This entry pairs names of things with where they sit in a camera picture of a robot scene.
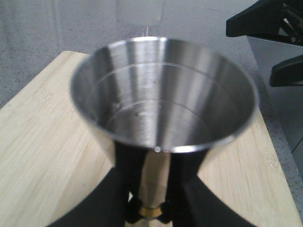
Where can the wooden cutting board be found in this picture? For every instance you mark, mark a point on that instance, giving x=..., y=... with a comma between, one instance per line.
x=49, y=161

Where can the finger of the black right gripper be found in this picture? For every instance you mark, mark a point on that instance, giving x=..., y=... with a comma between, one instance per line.
x=274, y=20
x=288, y=73

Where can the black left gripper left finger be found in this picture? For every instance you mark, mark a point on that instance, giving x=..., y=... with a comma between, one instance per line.
x=115, y=200

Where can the clear glass beaker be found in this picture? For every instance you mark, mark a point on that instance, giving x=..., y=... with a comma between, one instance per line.
x=140, y=12

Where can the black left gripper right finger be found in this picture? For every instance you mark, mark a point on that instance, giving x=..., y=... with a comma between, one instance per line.
x=189, y=202

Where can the steel double jigger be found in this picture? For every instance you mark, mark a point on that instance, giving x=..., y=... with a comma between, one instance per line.
x=149, y=92

